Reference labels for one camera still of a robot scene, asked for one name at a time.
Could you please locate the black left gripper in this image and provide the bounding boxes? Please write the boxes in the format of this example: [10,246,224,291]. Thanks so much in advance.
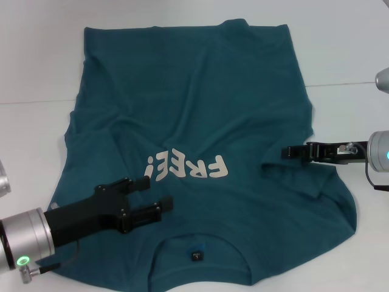
[44,178,174,246]

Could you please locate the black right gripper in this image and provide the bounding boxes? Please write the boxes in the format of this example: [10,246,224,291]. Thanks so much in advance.
[281,140,369,165]

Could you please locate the teal t-shirt with FREE print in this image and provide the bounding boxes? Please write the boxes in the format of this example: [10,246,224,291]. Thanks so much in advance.
[35,18,357,292]

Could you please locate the right arm cable with plug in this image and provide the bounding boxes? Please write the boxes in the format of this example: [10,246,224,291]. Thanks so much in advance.
[364,161,389,193]

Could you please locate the arm cable with plug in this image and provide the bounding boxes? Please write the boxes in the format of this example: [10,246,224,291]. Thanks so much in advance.
[18,240,80,276]
[364,161,389,193]

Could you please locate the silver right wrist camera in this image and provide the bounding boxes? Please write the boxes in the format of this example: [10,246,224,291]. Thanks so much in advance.
[375,67,389,94]

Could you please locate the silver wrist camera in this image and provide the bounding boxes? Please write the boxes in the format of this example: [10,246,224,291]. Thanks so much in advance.
[375,67,389,94]
[0,159,12,200]

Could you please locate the left arm cable with plug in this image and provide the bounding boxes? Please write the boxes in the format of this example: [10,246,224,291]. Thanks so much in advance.
[18,240,80,276]

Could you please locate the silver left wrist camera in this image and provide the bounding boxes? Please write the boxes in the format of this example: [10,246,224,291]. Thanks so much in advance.
[0,159,12,200]

